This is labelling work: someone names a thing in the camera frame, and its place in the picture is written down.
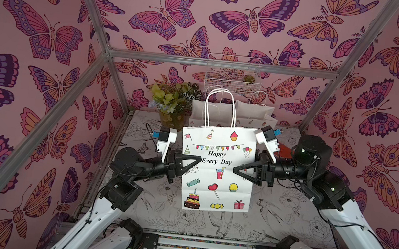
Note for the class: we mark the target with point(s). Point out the back right white paper bag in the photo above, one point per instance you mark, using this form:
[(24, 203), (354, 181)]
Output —
[(255, 113)]

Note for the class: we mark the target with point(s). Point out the red glove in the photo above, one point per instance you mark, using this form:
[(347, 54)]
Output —
[(284, 152)]

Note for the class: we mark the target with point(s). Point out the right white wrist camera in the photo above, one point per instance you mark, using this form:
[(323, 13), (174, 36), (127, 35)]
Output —
[(266, 136)]

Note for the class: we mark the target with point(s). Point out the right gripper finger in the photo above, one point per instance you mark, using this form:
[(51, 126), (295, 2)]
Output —
[(250, 168), (245, 176)]

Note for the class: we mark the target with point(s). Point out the white party paper bag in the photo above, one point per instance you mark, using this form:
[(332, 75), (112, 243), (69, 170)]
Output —
[(211, 185)]

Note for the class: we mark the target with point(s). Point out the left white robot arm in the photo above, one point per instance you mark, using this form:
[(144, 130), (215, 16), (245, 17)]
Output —
[(118, 195)]

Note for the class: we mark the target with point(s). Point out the back left white paper bag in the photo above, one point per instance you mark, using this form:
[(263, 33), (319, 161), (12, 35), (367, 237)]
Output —
[(214, 109)]

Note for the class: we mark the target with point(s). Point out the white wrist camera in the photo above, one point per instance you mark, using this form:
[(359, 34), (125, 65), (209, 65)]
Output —
[(165, 137), (266, 136)]

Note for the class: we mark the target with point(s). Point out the small succulent in basket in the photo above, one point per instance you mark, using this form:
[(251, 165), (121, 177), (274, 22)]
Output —
[(248, 79)]

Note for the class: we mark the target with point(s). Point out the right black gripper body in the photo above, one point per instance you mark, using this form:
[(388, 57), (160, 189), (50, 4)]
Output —
[(263, 170)]

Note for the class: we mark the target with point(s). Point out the potted green plant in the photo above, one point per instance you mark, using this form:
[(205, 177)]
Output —
[(174, 102)]

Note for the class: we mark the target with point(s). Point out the white wire wall basket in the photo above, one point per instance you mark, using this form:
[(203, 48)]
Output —
[(228, 71)]

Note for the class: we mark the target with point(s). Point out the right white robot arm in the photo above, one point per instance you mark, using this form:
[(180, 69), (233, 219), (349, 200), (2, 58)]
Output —
[(328, 192)]

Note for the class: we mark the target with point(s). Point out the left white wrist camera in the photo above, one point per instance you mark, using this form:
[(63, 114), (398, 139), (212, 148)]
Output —
[(165, 137)]

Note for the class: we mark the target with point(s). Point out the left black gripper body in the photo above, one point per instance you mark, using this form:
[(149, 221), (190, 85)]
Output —
[(167, 168)]

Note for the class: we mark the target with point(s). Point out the aluminium frame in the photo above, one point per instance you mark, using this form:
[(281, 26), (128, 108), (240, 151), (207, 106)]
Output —
[(25, 147)]

